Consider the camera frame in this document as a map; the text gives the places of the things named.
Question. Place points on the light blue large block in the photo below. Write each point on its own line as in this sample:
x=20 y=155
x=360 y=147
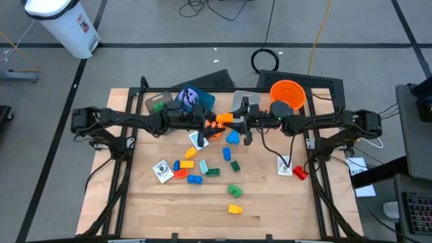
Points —
x=233 y=138

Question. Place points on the white computer mouse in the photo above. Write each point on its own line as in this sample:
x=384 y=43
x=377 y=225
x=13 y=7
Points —
x=391 y=210

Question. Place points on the teal plastic bin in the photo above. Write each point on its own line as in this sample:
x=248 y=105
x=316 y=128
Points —
x=207 y=101

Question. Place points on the green large toy block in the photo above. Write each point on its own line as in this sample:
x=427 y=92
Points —
x=235 y=191
x=158 y=107

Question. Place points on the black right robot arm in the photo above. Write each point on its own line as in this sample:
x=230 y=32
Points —
x=324 y=119

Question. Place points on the yellow flat stud brick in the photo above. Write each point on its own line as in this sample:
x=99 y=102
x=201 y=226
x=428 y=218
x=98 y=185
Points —
x=186 y=164

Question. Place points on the light grey plastic bin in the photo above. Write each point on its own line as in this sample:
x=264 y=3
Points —
x=238 y=98

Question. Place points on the blue small brick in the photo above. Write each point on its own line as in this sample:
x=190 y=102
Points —
x=176 y=165

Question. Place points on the green small square brick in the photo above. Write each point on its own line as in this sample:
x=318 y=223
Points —
x=235 y=165

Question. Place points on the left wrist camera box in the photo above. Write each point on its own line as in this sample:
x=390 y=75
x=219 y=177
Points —
x=180 y=113

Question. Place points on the orange large toy block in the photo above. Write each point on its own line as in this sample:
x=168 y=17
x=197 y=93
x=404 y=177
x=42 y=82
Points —
x=224 y=118

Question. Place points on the blue large toy block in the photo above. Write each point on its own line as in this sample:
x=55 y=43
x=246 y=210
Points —
x=194 y=179

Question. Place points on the dark desk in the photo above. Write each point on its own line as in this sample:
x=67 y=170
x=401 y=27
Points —
x=401 y=189

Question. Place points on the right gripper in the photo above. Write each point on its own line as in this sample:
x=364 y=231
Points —
x=248 y=138

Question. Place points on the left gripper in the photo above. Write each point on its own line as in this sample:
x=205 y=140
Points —
x=200 y=116

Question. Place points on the black equipment box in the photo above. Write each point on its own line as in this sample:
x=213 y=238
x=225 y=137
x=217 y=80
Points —
x=423 y=101

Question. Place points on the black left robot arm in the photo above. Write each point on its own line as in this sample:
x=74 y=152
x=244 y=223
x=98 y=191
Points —
x=111 y=116

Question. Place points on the silver aluminium extrusion bar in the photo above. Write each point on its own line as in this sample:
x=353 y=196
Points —
x=308 y=241
x=126 y=241

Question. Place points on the black keyboard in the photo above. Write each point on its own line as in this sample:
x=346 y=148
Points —
x=418 y=212

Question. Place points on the smoky transparent plastic bin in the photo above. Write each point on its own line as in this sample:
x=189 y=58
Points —
x=158 y=98

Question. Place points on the black perforated panel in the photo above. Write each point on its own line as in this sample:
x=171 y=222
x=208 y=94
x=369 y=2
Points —
x=324 y=84

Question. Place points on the yellow large toy block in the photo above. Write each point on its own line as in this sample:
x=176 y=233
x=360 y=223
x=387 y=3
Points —
x=235 y=209

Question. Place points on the red toy block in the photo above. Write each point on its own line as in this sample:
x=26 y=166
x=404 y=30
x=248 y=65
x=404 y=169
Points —
x=300 y=173

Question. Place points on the purple foam die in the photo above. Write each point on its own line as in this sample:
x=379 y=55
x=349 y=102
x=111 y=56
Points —
x=187 y=96

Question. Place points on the grey desk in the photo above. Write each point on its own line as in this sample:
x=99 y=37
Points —
x=415 y=148

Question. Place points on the black table edge clip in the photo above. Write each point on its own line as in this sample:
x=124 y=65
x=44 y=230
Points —
x=269 y=238
x=174 y=237

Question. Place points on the grey floor stand base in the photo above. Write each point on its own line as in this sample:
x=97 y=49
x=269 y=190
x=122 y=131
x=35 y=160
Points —
x=20 y=77

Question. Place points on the orange-red flat brick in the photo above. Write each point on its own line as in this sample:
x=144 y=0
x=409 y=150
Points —
x=181 y=174

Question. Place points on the orange pumpkin bucket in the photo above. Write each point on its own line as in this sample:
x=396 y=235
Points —
x=287 y=92

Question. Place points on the white playing card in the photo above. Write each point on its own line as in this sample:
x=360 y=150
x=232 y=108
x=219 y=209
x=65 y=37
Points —
x=163 y=171

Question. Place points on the yellow cube block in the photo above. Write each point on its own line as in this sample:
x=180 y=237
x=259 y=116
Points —
x=190 y=153

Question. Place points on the orange foam die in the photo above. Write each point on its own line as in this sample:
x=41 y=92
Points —
x=217 y=137

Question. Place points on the dark flat panel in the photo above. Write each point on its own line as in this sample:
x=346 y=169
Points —
x=216 y=79

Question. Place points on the white paper sheet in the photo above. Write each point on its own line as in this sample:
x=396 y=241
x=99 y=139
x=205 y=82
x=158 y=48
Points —
x=365 y=190
x=356 y=165

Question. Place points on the green stud brick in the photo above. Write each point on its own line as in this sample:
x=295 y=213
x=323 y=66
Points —
x=213 y=172

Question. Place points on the white trash can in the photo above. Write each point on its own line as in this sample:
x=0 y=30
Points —
x=64 y=30

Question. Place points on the pale cyan brick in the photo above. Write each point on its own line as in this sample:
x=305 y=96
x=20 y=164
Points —
x=203 y=166

